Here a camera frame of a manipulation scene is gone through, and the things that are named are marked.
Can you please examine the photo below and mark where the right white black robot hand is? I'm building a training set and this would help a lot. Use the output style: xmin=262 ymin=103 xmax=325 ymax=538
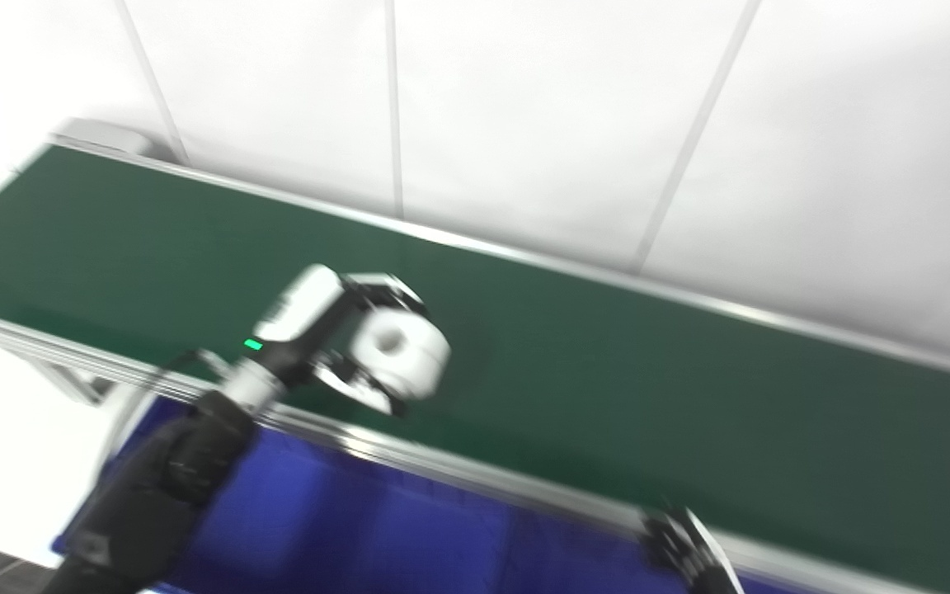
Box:
xmin=638 ymin=505 xmax=745 ymax=594

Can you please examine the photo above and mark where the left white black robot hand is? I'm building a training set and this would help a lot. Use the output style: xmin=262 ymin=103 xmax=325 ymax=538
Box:
xmin=241 ymin=263 xmax=428 ymax=418

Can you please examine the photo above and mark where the green conveyor belt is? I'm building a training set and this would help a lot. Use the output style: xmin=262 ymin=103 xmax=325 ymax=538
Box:
xmin=0 ymin=136 xmax=950 ymax=594
xmin=0 ymin=145 xmax=950 ymax=594

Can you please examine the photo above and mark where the aluminium conveyor leg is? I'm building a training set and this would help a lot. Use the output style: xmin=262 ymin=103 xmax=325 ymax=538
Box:
xmin=26 ymin=353 xmax=117 ymax=407

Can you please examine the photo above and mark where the white cylindrical part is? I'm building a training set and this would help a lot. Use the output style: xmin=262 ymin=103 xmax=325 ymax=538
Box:
xmin=351 ymin=307 xmax=452 ymax=402

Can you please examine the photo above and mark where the blue plastic bin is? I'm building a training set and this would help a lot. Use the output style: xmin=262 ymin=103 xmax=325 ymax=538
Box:
xmin=53 ymin=394 xmax=521 ymax=594
xmin=512 ymin=495 xmax=781 ymax=594

